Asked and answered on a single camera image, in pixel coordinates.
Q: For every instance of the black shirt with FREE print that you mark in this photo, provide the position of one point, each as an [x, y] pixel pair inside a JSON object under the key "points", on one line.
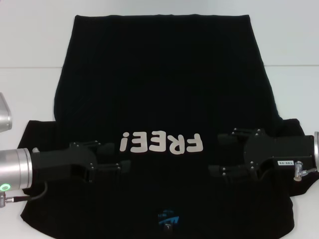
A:
{"points": [[159, 87]]}

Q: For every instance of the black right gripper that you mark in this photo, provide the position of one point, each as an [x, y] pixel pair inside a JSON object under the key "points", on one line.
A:
{"points": [[279, 152]]}

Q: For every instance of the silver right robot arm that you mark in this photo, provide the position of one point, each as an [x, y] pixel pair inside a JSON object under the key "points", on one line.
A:
{"points": [[316, 152]]}

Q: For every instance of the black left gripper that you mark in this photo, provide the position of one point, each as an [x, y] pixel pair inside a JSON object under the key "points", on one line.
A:
{"points": [[59, 164]]}

